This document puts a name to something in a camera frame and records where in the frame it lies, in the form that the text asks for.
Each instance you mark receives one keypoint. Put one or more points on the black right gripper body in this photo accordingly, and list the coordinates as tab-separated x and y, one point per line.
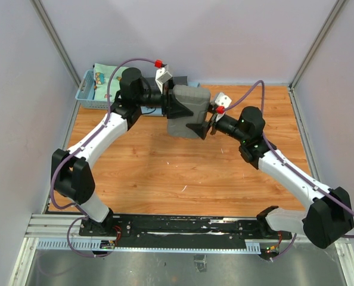
213	122

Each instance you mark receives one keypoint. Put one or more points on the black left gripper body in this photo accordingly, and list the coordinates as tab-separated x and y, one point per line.
167	87

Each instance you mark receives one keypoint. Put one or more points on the grey plastic tool case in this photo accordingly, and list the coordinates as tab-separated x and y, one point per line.
187	106

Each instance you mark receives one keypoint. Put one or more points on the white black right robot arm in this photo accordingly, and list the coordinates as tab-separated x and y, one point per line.
327	215

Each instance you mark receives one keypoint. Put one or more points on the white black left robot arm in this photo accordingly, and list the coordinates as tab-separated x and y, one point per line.
71	170

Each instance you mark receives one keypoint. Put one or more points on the dark grey checked cloth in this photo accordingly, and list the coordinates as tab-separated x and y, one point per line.
179	80

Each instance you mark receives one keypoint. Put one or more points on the light blue folded cloth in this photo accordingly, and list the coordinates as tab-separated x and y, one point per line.
157	111

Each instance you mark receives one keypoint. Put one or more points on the mint patterned cloth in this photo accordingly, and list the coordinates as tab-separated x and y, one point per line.
102	74

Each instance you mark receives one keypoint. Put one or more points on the blue plastic basket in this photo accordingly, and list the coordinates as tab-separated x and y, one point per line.
85	93

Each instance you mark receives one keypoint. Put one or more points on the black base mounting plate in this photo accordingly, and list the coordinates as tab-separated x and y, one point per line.
162	232

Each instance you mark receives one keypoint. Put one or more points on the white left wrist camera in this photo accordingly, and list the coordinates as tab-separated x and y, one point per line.
163	74

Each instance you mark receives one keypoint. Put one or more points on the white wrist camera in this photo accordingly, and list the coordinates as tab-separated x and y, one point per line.
220	102
163	74

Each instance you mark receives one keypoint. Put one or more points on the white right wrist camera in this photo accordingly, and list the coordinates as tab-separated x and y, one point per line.
220	102

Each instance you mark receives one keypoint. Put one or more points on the blue slotted cable duct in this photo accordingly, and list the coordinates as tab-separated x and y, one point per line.
101	245

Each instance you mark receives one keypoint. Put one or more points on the aluminium frame rail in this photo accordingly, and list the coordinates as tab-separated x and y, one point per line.
50	225

